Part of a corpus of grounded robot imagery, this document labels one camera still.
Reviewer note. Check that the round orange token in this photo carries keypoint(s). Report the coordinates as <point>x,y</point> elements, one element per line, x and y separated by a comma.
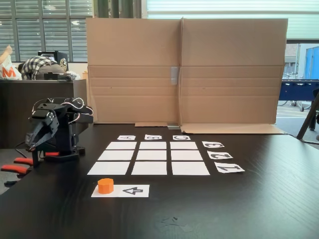
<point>105,186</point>

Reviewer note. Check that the dark counter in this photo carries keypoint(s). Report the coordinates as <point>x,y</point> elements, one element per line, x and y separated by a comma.
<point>15,112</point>

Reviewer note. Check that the black device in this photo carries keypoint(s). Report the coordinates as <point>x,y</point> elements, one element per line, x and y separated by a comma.
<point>57,76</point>

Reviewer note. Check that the person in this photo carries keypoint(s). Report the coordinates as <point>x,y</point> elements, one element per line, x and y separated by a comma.
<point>5,56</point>
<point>37,64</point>

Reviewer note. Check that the white bag orange print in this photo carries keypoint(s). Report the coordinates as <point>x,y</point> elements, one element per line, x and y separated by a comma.
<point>8,72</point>

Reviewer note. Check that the black mini fridge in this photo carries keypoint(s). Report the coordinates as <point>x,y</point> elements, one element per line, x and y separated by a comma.
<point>62,54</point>

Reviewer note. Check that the paper label letter A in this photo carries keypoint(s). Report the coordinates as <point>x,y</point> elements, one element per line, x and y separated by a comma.
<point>119,138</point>

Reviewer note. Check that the paper label letter B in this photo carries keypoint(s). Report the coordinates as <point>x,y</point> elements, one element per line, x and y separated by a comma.
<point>147,138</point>

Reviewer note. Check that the brown cardboard panel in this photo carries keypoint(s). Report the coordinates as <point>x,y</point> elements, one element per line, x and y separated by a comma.
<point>231,62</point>
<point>132,62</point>

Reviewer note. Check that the white arrow paper sheet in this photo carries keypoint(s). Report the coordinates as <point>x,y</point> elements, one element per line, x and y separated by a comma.
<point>134,191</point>

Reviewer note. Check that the grey tape strip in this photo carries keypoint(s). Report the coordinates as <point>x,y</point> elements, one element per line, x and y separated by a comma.
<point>173,127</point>
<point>174,76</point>

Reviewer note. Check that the paper label letter C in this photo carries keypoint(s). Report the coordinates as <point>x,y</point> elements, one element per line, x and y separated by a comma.
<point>175,138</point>

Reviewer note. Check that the paper label number 3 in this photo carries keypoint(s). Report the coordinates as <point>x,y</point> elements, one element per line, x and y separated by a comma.
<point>205,147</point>

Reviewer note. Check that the paper label number 2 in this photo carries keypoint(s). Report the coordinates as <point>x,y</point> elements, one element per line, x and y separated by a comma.
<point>211,157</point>

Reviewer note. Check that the paper label number 1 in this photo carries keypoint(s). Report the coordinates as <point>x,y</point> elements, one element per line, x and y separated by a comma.
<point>239,170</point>

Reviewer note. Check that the black stand leg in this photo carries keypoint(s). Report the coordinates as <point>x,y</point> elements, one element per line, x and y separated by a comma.
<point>307,122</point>

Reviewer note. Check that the blue container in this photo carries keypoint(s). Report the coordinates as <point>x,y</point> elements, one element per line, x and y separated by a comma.
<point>312,62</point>

